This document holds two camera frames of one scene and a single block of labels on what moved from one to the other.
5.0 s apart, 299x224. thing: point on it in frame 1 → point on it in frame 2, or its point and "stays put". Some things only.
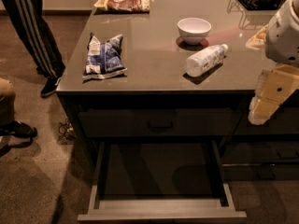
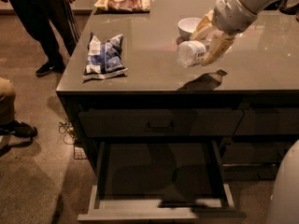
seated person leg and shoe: [8, 126] stays put
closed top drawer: [161, 123] stays put
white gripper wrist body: [284, 37] → [233, 13]
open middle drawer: [161, 180] stays put
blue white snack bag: [104, 60] stays put
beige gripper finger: [261, 110] → [219, 45]
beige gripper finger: [277, 84] → [206, 26]
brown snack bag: [122, 4] stays put
